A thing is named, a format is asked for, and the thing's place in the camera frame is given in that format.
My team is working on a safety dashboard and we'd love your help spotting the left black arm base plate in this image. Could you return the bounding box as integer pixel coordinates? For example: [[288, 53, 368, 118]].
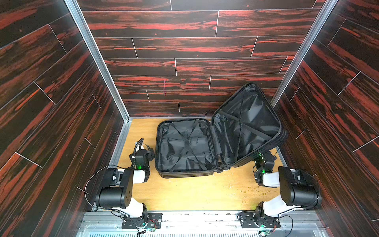
[[121, 212, 163, 230]]

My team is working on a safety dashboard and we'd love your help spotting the silver aluminium front rail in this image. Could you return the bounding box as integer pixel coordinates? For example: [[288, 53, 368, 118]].
[[76, 211, 331, 237]]

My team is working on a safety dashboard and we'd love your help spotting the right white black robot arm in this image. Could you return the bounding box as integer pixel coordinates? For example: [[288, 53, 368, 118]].
[[253, 152, 322, 227]]

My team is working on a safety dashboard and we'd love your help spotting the left aluminium corner post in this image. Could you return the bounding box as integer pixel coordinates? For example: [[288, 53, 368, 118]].
[[64, 0, 130, 122]]

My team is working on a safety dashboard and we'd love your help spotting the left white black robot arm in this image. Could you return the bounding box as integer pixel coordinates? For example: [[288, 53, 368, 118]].
[[85, 138, 155, 223]]

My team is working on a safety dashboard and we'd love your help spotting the aluminium corner post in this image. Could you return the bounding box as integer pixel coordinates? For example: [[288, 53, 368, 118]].
[[64, 0, 130, 122], [271, 0, 338, 107]]

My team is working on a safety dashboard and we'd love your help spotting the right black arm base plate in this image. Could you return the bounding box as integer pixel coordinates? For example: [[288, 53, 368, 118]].
[[236, 211, 281, 229]]

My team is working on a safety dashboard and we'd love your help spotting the black ribbed hard-shell suitcase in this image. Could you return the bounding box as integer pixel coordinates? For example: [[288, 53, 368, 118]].
[[155, 83, 288, 178]]

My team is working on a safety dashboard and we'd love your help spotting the right aluminium corner post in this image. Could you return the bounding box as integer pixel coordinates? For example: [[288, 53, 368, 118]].
[[271, 0, 338, 107]]

